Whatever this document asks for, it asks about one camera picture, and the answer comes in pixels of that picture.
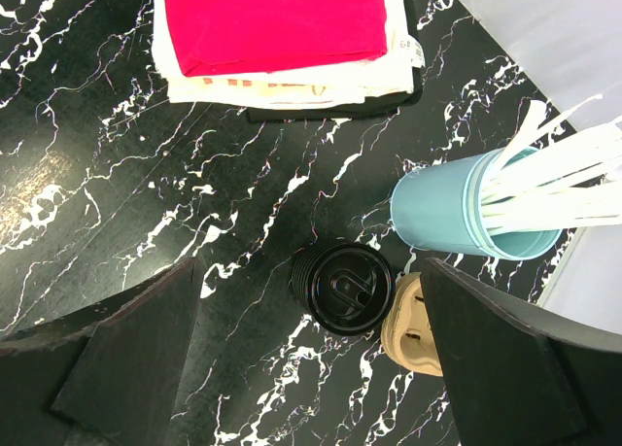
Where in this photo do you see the stack of napkins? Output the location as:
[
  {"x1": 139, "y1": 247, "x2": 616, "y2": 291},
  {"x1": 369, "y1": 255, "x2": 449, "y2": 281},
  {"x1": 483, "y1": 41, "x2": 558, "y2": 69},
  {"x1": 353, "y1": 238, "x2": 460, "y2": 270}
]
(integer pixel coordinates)
[{"x1": 152, "y1": 0, "x2": 425, "y2": 121}]

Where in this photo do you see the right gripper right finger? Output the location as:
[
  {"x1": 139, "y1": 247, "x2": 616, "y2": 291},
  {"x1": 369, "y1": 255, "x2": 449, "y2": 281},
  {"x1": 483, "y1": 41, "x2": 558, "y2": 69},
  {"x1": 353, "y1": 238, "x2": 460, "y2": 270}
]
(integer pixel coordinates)
[{"x1": 421, "y1": 258, "x2": 621, "y2": 445}]

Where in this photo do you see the black cup lid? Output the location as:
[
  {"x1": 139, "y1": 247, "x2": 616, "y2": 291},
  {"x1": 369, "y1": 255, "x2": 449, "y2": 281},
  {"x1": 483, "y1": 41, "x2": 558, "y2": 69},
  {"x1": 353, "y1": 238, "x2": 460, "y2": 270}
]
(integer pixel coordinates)
[{"x1": 292, "y1": 240, "x2": 397, "y2": 336}]

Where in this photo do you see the blue straw holder cup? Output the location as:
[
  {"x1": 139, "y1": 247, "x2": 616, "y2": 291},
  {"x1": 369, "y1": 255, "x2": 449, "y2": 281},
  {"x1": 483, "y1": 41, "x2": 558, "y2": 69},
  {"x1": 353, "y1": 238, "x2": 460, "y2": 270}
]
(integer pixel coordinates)
[{"x1": 390, "y1": 149, "x2": 562, "y2": 261}]

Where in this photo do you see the red folded cloth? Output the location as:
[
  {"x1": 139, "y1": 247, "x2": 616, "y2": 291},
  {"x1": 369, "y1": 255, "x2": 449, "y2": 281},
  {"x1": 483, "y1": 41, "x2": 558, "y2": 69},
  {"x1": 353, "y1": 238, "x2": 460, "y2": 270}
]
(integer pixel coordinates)
[{"x1": 164, "y1": 0, "x2": 388, "y2": 77}]

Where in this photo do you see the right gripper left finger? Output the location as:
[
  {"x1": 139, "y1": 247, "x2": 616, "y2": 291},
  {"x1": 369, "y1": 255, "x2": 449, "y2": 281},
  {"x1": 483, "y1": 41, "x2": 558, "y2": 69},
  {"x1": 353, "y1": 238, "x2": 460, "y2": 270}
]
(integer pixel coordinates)
[{"x1": 1, "y1": 258, "x2": 202, "y2": 445}]

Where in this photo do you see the bottom cardboard cup carrier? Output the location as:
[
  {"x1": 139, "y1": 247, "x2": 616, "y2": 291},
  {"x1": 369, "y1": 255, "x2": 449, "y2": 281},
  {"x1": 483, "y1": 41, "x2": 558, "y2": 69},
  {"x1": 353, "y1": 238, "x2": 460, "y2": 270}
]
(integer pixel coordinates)
[{"x1": 381, "y1": 272, "x2": 443, "y2": 377}]

